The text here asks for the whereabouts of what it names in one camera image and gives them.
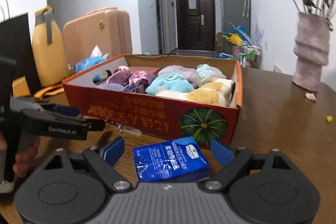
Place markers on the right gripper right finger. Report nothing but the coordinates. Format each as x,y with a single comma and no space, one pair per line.
236,163

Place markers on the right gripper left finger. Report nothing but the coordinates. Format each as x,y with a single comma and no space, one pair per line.
98,163

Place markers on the blue handkerchief tissue pack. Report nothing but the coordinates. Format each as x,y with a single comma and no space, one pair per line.
179,160

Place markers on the pink satin bow scrunchie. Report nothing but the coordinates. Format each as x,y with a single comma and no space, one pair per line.
123,75

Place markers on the lilac towel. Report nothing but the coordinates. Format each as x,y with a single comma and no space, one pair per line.
190,74

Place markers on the blue fluffy plush toy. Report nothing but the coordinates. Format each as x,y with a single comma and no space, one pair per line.
169,81

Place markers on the purple knitted cloth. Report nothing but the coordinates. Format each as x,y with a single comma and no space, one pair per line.
118,87

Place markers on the pale green soft pouch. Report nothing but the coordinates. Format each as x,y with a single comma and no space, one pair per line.
208,73

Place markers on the person left hand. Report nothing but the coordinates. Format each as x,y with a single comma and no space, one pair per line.
24,159

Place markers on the yellow mug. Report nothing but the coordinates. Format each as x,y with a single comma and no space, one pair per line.
20,88

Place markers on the red cardboard box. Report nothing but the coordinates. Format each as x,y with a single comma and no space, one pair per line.
161,117

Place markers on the orange cloth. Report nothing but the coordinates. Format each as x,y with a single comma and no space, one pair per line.
49,91

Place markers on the yellow thermos jug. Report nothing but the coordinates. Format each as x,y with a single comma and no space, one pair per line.
48,49

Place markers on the black paper bag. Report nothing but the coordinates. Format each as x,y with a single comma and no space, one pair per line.
16,45

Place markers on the blue tissue packet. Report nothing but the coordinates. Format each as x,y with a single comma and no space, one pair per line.
95,58

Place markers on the yellow crumbs on table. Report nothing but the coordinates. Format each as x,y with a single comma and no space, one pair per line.
329,119

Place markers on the pink ribbed suitcase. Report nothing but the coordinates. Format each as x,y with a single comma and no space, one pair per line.
107,28

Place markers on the pinkish ceramic vase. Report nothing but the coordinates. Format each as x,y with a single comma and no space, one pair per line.
312,50

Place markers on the dark entrance door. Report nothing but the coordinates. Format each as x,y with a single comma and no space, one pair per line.
196,25

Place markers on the grey refrigerator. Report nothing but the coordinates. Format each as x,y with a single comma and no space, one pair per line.
236,19

